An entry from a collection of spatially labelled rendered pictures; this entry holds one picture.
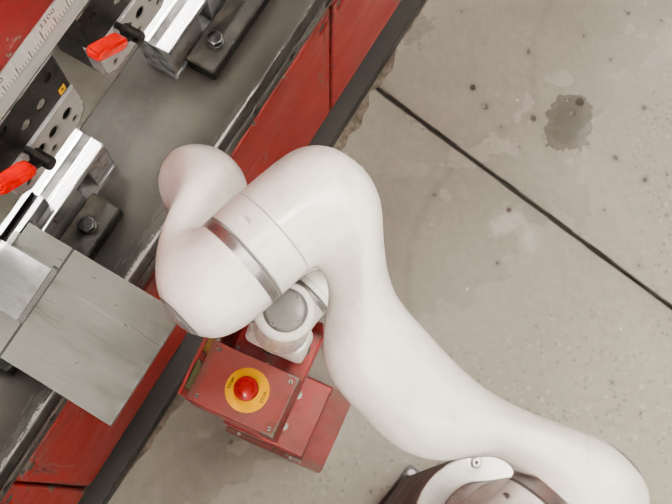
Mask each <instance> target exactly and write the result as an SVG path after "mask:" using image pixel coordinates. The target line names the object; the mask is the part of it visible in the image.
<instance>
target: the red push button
mask: <svg viewBox="0 0 672 504"><path fill-rule="evenodd" d="M233 390H234V394H235V396H236V397H237V398H238V399H239V400H241V401H250V400H252V399H254V398H255V397H256V396H257V394H258V391H259V386H258V383H257V381H256V380H255V379H254V378H252V377H250V376H243V377H240V378H239V379H238V380H237V381H236V382H235V384H234V389H233Z"/></svg>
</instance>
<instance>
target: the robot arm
mask: <svg viewBox="0 0 672 504"><path fill-rule="evenodd" d="M158 185H159V192H160V196H161V199H162V202H163V204H164V206H165V208H166V210H167V211H168V215H167V218H166V220H165V223H164V225H163V228H162V231H161V234H160V237H159V241H158V246H157V251H156V259H155V278H156V286H157V291H158V294H159V297H160V300H161V302H162V305H163V307H164V309H165V310H166V312H167V313H168V314H169V315H170V317H171V318H172V319H173V320H174V322H176V323H177V324H178V325H179V326H180V327H181V328H183V329H184V330H186V331H187V332H189V333H191V334H194V335H197V336H200V337H207V338H218V337H223V336H227V335H230V334H232V333H234V332H236V331H238V330H240V329H242V328H243V327H245V326H246V325H248V324H249V326H248V328H247V331H246V335H245V336H246V339H247V340H248V341H249V342H251V343H252V344H254V345H256V346H259V347H261V348H263V349H264V350H266V351H267V352H269V353H272V354H275V355H278V356H280V357H282V358H284V359H287V360H289V361H291V362H294V363H302V362H303V360H304V358H305V356H306V355H308V354H309V352H310V349H311V348H310V344H311V343H312V340H313V334H312V331H311V330H312V328H313V327H314V326H315V324H316V323H317V322H318V320H319V319H320V318H321V317H322V316H323V315H324V313H325V312H326V311H327V315H326V322H325V329H324V336H323V356H324V360H325V365H326V368H327V370H328V373H329V375H330V377H331V379H332V380H333V382H334V384H335V385H336V387H337V388H338V389H339V391H340V392H341V393H342V394H343V396H344V397H345V398H346V399H347V400H348V401H349V402H350V403H351V404H352V405H353V407H354V408H355V409H356V410H357V411H358V412H359V413H360V414H361V415H362V416H363V417H364V418H365V419H366V420H367V421H368V422H369V424H370V425H371V426H373V427H374V428H375V429H376V430H377V431H378V432H379V433H380V434H381V435H382V436H383V437H384V438H386V439H387V440H388V441H389V442H391V443H392V444H393V445H395V446H396V447H398V448H399V449H401V450H403V451H404V452H406V453H409V454H411V455H414V456H417V457H421V458H424V459H429V460H436V461H450V460H455V461H453V462H451V463H449V464H447V465H445V466H444V467H443V468H441V469H440V470H439V471H437V472H436V473H435V474H434V475H433V476H432V477H431V478H430V480H429V481H428V482H427V483H426V485H425V486H424V488H423V489H422V491H421V493H420V495H419V498H418V500H417V502H416V504H650V494H649V489H648V486H647V484H646V481H645V479H644V475H643V473H642V472H641V471H640V470H639V469H638V467H637V466H636V465H635V464H634V463H633V462H632V461H631V459H630V457H629V456H628V455H626V454H625V453H623V452H622V451H620V450H619V449H617V448H616V447H614V446H613V445H611V444H609V443H608V442H607V441H606V440H604V439H600V438H597V437H595V436H593V435H591V434H588V433H586V432H583V431H581V430H578V429H576V428H573V427H570V426H567V425H565V424H562V423H559V422H556V421H553V420H550V419H547V418H545V417H542V416H539V415H536V414H534V413H532V412H529V411H527V410H525V409H522V408H520V407H518V406H516V405H514V404H512V403H510V402H508V401H506V400H504V399H502V398H501V397H499V396H497V395H495V394H494V393H492V392H491V391H489V390H488V389H486V388H485V387H483V386H482V385H481V384H479V383H478V382H477V381H476V380H474V379H473V378H472V377H471V376H470V375H468V374H467V373H466V372H465V371H464V370H463V369H462V368H461V367H460V366H459V365H458V364H457V363H456V362H455V361H454V360H453V359H452V358H451V357H450V356H449V355H448V354H447V353H446V352H445V351H444V350H443V349H442V348H441V347H440V346H439V344H438V343H437V342H436V341H435V340H434V339H433V338H432V337H431V336H430V335H429V334H428V333H427V331H426V330H425V329H424V328H423V327H422V326H421V325H420V324H419V323H418V322H417V320H416V319H415V318H414V317H413V316H412V315H411V314H410V313H409V311H408V310H407V309H406V307H405V306H404V305H403V304H402V302H401V301H400V300H399V298H398V296H397V295H396V293H395V291H394V289H393V286H392V284H391V281H390V277H389V274H388V269H387V265H386V256H385V248H384V236H383V217H382V208H381V202H380V198H379V195H378V192H377V190H376V187H375V185H374V183H373V181H372V180H371V178H370V176H369V175H368V174H367V172H366V171H365V168H364V167H363V166H362V165H360V164H359V163H358V162H357V161H356V160H355V159H353V158H352V157H351V156H349V154H348V153H346V152H344V151H343V152H342V151H340V150H338V149H335V148H331V147H328V146H321V145H311V146H305V147H301V148H298V149H296V150H294V151H292V152H290V153H288V154H286V155H285V156H283V157H282V158H281V159H279V160H278V161H277V162H275V163H274V164H272V165H271V166H270V167H269V168H268V169H266V170H265V171H264V172H263V173H261V174H260V175H259V176H258V177H257V178H256V179H254V180H253V181H252V182H251V183H250V184H249V185H247V182H246V179H245V176H244V174H243V172H242V170H241V169H240V167H239V166H238V165H237V163H236V162H235V161H234V160H233V159H232V158H231V157H230V156H228V155H227V154H226V153H224V152H223V151H221V150H219V149H217V148H215V147H212V146H208V145H203V144H188V145H183V146H180V147H178V148H176V149H174V150H173V151H172V152H170V153H169V154H168V155H167V157H166V158H165V160H164V161H163V163H162V165H161V168H160V171H159V179H158Z"/></svg>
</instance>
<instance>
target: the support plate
mask: <svg viewBox="0 0 672 504"><path fill-rule="evenodd" d="M13 247H15V248H16V249H18V250H20V251H21V252H23V253H25V254H26V255H28V256H30V257H32V258H33V259H35V260H37V261H38V262H40V263H42V264H43V265H45V266H47V267H49V268H50V269H53V270H55V271H57V270H56V269H54V268H52V267H53V266H54V265H55V266H56V267H58V268H59V267H60V265H61V264H62V263H63V261H64V260H65V258H66V257H67V255H68V254H69V252H70V251H71V250H72V248H71V247H69V246H68V245H66V244H64V243H63V242H61V241H59V240H58V239H56V238H54V237H53V236H51V235H49V234H48V233H46V232H44V231H43V230H41V229H39V228H38V227H36V226H34V225H33V224H31V223H28V224H27V226H26V227H25V229H24V230H23V231H22V233H21V234H20V236H19V237H18V238H17V240H16V241H15V243H14V244H13ZM19 325H20V322H19V321H17V320H15V319H14V318H12V317H10V316H9V315H7V314H5V313H4V312H2V311H0V352H1V351H2V350H3V348H4V347H5V345H6V344H7V342H8V341H9V339H10V338H11V337H12V335H13V334H14V332H15V331H16V329H17V328H18V326H19ZM176 326H177V323H176V322H174V320H173V319H172V318H171V317H170V315H169V314H168V313H167V312H166V310H165V309H164V307H163V305H162V302H161V301H160V300H158V299H157V298H155V297H153V296H152V295H150V294H148V293H147V292H145V291H143V290H142V289H140V288H138V287H136V286H135V285H133V284H131V283H130V282H128V281H126V280H125V279H123V278H121V277H120V276H118V275H116V274H115V273H113V272H111V271H110V270H108V269H106V268H105V267H103V266H101V265H100V264H98V263H96V262H95V261H93V260H91V259H90V258H88V257H86V256H85V255H83V254H81V253H80V252H78V251H76V250H74V251H73V253H72V254H71V256H70V257H69V259H68V260H67V262H66V263H65V264H64V266H63V267H62V269H61V270H60V272H59V273H58V275H57V276H56V278H55V279H54V280H53V282H52V283H51V285H50V286H49V288H48V289H47V291H46V292H45V294H44V295H43V296H42V298H41V299H40V301H39V302H38V304H37V305H36V307H35V308H34V309H33V311H32V312H31V314H30V315H29V317H28V318H27V320H26V321H25V323H24V324H23V325H22V327H21V328H20V330H19V331H18V333H17V334H16V336H15V337H14V339H13V340H12V341H11V343H10V344H9V346H8V347H7V349H6V350H5V352H4V353H3V354H2V356H1V357H0V358H2V359H4V360H5V361H7V362H8V363H10V364H12V365H13V366H15V367H16V368H18V369H20V370H21V371H23V372H25V373H26V374H28V375H29V376H31V377H33V378H34V379H36V380H37V381H39V382H41V383H42V384H44V385H45V386H47V387H49V388H50V389H52V390H53V391H55V392H57V393H58V394H60V395H62V396H63V397H65V398H66V399H68V400H70V401H71V402H73V403H74V404H76V405H78V406H79V407H81V408H82V409H84V410H86V411H87V412H89V413H90V414H92V415H94V416H95V417H97V418H99V419H100V420H102V421H103V422H105V423H107V424H108V425H110V426H112V425H113V424H114V422H115V420H116V419H117V417H118V416H119V414H120V413H121V411H122V410H123V408H124V407H125V405H126V403H127V402H128V400H129V399H130V397H131V396H132V394H133V393H134V391H135V389H136V388H137V386H138V385H139V383H140V382H141V380H142V379H143V377H144V376H145V374H146V372H147V371H148V369H149V368H150V366H151V365H152V363H153V362H154V360H155V358H156V357H157V355H158V354H159V352H160V351H161V349H162V348H163V346H164V345H165V343H166V341H167V340H168V338H169V337H170V335H171V334H172V332H173V331H174V329H175V327H176Z"/></svg>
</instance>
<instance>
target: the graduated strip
mask: <svg viewBox="0 0 672 504"><path fill-rule="evenodd" d="M73 1H74V0H56V1H55V2H54V4H53V5H52V6H51V8H50V9H49V10H48V12H47V13H46V14H45V16H44V17H43V18H42V20H41V21H40V22H39V24H38V25H37V26H36V28H35V29H34V30H33V32H32V33H31V34H30V36H29V37H28V38H27V40H26V41H25V43H24V44H23V45H22V47H21V48H20V49H19V51H18V52H17V53H16V55H15V56H14V57H13V59H12V60H11V61H10V63H9V64H8V65H7V67H6V68H5V69H4V71H3V72H2V73H1V75H0V100H1V98H2V97H3V96H4V94H5V93H6V91H7V90H8V89H9V87H10V86H11V85H12V83H13V82H14V81H15V79H16V78H17V77H18V75H19V74H20V73H21V71H22V70H23V69H24V67H25V66H26V65H27V63H28V62H29V60H30V59H31V58H32V56H33V55H34V54H35V52H36V51H37V50H38V48H39V47H40V46H41V44H42V43H43V42H44V40H45V39H46V38H47V36H48V35H49V34H50V32H51V31H52V29H53V28H54V27H55V25H56V24H57V23H58V21H59V20H60V19H61V17H62V16H63V15H64V13H65V12H66V11H67V9H68V8H69V7H70V5H71V4H72V3H73Z"/></svg>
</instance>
